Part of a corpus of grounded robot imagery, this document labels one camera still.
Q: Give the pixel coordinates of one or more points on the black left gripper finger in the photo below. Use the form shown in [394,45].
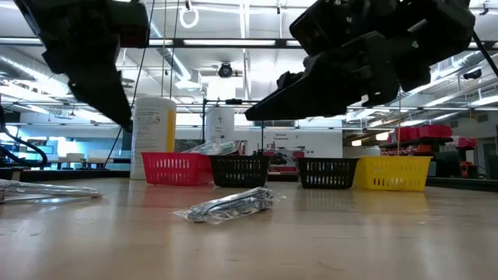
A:
[105,97]

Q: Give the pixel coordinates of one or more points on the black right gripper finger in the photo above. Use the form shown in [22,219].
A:
[292,79]
[311,97]

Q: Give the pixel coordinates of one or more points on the teal toothbrush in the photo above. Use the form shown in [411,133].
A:
[214,148]

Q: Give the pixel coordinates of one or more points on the long clear toiletry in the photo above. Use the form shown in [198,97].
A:
[50,190]

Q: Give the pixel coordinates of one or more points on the white wipes canister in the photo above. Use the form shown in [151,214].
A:
[149,128]

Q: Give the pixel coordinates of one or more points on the black plastic basket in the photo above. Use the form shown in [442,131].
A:
[327,173]
[239,171]

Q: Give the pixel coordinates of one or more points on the white pillar sign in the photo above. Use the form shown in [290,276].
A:
[219,124]

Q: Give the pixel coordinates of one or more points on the parts rack with red bins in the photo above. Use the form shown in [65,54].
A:
[420,132]

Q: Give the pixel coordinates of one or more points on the red plastic basket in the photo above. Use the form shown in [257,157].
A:
[175,169]

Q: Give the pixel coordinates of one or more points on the yellow plastic basket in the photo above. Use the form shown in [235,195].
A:
[393,173]

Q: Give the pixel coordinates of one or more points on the silver nail clipper packet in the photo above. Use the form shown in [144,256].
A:
[229,206]

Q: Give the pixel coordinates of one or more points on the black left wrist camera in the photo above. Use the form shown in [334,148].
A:
[132,23]

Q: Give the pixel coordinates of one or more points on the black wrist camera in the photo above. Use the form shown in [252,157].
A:
[334,23]
[132,23]

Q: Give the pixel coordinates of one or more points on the black overhead camera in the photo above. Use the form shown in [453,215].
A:
[225,70]

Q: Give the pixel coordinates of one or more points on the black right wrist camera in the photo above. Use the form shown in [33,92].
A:
[334,23]

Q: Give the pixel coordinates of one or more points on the black aluminium rig frame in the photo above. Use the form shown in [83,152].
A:
[155,43]

